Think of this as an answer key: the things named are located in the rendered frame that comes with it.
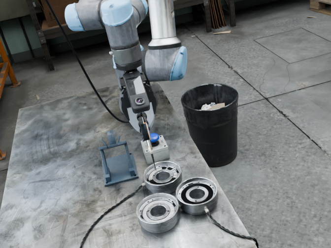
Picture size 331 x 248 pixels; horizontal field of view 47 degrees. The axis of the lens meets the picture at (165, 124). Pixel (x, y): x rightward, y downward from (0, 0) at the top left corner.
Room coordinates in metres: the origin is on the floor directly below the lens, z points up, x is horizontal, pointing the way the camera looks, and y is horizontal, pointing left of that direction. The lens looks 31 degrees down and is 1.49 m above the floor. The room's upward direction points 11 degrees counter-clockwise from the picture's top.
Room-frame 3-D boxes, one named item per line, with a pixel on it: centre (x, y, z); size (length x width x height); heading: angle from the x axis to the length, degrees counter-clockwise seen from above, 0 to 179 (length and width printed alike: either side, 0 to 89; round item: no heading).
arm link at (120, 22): (0.95, 0.06, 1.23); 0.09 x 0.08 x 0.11; 163
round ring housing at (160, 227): (0.70, 0.06, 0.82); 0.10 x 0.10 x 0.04
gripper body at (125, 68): (0.95, 0.06, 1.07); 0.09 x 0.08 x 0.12; 6
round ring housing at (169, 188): (0.83, 0.03, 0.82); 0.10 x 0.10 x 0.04
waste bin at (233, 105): (1.98, -0.28, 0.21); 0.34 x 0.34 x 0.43
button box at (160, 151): (0.97, 0.05, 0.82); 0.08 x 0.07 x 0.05; 9
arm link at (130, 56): (0.95, 0.07, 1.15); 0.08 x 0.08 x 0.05
